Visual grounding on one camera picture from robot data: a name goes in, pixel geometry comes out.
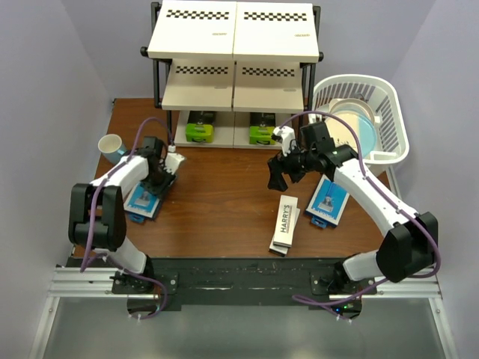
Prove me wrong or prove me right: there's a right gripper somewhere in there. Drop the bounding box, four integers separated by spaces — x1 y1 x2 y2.
268 139 317 192

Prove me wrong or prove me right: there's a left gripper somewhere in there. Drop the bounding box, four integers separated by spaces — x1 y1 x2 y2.
142 163 179 201

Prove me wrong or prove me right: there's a blue booklet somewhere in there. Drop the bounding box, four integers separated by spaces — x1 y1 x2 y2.
123 183 171 224

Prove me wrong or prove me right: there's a white Harry's razor box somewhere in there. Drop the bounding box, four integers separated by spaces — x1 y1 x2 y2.
269 195 300 257

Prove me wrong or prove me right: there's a blue razor package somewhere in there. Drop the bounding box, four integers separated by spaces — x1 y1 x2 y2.
305 175 350 228

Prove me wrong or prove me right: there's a black green razor package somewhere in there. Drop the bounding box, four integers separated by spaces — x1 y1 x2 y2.
248 112 276 145

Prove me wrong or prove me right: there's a black green razor box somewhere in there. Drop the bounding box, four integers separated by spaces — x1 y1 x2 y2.
185 111 216 144

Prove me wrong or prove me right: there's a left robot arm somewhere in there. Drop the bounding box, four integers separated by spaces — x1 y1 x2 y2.
68 136 186 293

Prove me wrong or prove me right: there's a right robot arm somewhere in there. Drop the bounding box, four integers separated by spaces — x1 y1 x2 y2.
268 123 441 294

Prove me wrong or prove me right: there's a white three-tier shelf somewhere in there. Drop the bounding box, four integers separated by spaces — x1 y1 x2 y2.
141 1 323 149

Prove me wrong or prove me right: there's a blue ceramic mug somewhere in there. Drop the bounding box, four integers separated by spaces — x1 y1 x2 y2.
97 134 126 165

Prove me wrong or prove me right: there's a beige and blue plate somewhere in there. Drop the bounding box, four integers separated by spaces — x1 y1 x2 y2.
325 98 377 159

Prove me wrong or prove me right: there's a white plastic basket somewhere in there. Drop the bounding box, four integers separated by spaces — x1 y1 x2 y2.
312 74 409 176

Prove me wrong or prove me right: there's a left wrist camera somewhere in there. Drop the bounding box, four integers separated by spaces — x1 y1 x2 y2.
164 144 186 174

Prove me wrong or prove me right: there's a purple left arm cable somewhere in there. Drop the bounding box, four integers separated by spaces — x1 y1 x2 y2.
79 117 176 320

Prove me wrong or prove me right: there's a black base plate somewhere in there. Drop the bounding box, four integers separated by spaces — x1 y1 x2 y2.
88 257 385 319

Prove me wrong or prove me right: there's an aluminium rail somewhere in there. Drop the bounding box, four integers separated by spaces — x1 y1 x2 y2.
30 259 459 358

